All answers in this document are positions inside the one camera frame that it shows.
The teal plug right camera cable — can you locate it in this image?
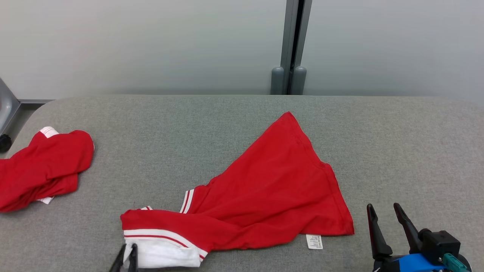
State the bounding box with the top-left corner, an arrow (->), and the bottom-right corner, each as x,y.
442,253 -> 468,272

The grey rounded post cap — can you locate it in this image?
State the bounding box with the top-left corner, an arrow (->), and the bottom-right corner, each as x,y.
271,67 -> 285,95
293,66 -> 307,95

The red shorts white waistband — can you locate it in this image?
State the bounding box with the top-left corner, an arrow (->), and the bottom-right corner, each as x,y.
0,127 -> 95,213

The grey vertical partition post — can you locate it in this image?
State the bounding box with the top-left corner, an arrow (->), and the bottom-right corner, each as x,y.
280,0 -> 313,95

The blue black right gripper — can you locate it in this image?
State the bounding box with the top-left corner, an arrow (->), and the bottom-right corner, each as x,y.
366,203 -> 447,272

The red white basketball jersey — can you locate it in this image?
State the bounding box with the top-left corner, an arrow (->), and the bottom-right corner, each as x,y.
120,111 -> 355,269

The grey metal frame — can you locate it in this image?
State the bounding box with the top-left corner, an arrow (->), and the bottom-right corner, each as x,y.
0,77 -> 21,134

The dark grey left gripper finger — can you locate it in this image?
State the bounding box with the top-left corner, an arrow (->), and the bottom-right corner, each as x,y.
128,244 -> 139,272
109,244 -> 127,272

